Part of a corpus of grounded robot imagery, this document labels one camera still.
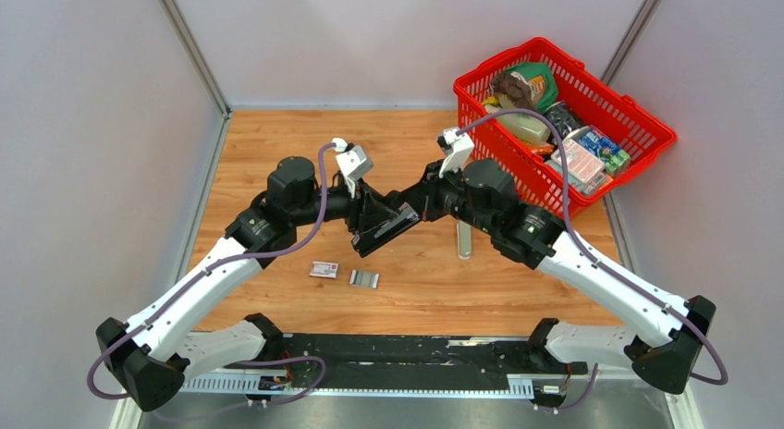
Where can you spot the pale plastic bottle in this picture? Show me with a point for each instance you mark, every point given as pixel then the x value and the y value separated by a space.
pixel 526 128

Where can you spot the green brown snack bag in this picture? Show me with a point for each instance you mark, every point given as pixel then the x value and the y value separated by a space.
pixel 529 85

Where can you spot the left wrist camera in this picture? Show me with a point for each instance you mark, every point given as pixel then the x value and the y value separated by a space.
pixel 353 163

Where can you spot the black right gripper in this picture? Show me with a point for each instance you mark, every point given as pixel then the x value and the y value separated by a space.
pixel 422 197

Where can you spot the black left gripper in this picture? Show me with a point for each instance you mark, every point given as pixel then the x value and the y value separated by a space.
pixel 363 192

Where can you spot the dark foil packet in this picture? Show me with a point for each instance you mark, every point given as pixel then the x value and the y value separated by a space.
pixel 563 118

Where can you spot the white red staple box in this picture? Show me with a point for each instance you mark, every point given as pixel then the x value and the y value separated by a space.
pixel 324 270

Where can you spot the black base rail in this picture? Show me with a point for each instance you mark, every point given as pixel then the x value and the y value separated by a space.
pixel 396 362

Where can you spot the pink packaged item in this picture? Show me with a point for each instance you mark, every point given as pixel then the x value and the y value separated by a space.
pixel 583 166

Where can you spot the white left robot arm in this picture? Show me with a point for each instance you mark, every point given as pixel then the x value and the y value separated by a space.
pixel 154 353

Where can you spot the blue green packaged item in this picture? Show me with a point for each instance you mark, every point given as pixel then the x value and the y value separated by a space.
pixel 615 159

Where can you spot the black stapler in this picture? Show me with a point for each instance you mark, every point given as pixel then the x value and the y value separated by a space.
pixel 368 239

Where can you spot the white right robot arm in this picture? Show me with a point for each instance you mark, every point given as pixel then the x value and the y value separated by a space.
pixel 661 335

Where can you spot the grey white stapler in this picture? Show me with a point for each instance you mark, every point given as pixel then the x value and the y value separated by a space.
pixel 464 240

